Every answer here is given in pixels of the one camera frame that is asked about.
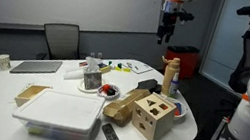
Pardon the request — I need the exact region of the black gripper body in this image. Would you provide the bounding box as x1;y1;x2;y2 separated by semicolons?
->
157;8;180;31

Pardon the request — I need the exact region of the tan bottle with loop cap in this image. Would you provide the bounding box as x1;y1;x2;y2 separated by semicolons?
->
156;55;183;98

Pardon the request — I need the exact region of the small purple spray bottle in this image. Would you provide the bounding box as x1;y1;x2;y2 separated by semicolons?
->
167;71;182;100

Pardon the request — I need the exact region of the small clear bottle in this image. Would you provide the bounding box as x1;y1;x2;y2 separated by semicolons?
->
88;51;96;60
96;52;104;61

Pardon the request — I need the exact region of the red bin with black lid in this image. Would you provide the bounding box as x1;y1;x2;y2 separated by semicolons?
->
161;41;201;83

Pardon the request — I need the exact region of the small white drawing board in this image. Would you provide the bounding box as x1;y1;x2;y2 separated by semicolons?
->
124;59;155;77

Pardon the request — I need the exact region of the yellow toy block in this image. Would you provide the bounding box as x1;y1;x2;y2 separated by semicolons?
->
122;67;132;74
113;65;123;72

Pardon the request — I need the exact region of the blue toy block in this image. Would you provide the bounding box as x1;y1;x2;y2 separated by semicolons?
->
172;101;185;112

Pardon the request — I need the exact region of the black toy piece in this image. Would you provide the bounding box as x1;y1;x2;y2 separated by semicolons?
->
106;87;117;98

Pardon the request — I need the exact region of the red round toy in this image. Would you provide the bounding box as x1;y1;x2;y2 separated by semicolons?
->
100;83;112;94

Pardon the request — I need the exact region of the red toy block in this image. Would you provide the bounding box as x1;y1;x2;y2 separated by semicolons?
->
172;107;183;118

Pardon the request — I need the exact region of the white bowl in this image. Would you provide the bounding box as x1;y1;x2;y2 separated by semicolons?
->
161;96;190;123

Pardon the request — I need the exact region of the wooden shape sorter cube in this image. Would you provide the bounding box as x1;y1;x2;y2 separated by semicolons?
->
127;89;179;140

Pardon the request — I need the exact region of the brown cardboard box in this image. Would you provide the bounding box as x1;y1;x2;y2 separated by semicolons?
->
100;82;152;132

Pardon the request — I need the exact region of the plain white plate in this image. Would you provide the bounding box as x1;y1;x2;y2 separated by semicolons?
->
76;78;102;95

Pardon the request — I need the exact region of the white paper roll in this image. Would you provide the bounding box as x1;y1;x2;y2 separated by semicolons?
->
62;65;86;84

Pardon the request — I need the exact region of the grey mesh office chair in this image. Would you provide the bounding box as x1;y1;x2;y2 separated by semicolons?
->
35;19;85;67

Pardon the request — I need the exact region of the black remote with buttons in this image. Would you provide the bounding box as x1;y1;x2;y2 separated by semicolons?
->
99;121;126;140

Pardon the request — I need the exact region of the clear bin with white lid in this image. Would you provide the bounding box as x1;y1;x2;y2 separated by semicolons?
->
9;82;106;140

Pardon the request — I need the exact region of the grey closed laptop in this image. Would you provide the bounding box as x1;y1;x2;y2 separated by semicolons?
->
8;53;63;82

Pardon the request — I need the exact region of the white paper cup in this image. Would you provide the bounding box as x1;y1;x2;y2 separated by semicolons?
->
0;52;14;72

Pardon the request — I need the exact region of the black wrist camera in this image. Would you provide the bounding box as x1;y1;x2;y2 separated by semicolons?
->
176;10;196;27

